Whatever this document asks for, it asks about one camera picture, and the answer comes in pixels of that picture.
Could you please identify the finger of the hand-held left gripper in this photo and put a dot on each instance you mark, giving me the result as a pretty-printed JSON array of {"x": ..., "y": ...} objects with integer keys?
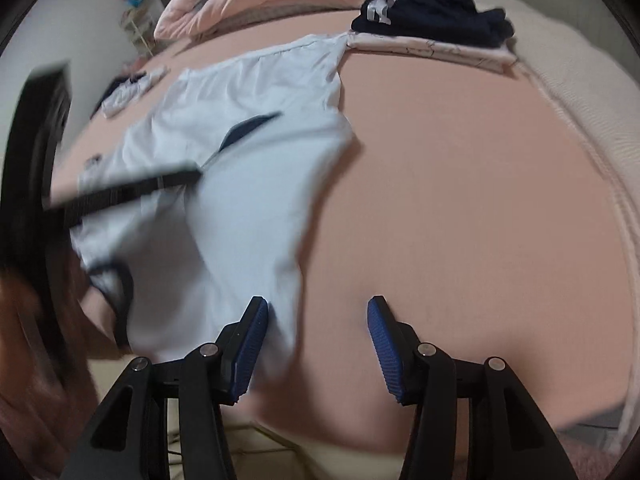
[{"x": 125, "y": 191}]

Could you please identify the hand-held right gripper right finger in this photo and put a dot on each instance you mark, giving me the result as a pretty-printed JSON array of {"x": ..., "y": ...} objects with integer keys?
[{"x": 382, "y": 355}]

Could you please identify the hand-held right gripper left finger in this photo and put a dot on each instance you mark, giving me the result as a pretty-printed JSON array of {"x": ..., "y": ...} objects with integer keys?
[{"x": 250, "y": 355}]

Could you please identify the light blue shirt navy trim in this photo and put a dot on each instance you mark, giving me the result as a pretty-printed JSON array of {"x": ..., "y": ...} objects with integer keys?
[{"x": 250, "y": 160}]

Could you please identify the person's left forearm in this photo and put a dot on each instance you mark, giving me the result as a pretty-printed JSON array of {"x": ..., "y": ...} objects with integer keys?
[{"x": 40, "y": 410}]

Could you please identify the crumpled light blue garment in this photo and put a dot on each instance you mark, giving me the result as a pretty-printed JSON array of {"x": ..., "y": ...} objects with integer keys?
[{"x": 125, "y": 97}]

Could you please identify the white shelf rack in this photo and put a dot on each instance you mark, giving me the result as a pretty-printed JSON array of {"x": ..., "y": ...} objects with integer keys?
[{"x": 137, "y": 30}]

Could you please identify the bed with pink sheet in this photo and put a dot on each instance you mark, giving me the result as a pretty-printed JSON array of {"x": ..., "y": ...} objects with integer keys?
[{"x": 475, "y": 185}]

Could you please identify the folded pale pink garment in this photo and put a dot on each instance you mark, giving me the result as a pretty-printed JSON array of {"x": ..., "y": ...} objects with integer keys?
[{"x": 425, "y": 47}]

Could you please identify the folded navy garment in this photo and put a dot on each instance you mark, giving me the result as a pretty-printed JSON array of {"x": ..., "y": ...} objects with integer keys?
[{"x": 440, "y": 15}]

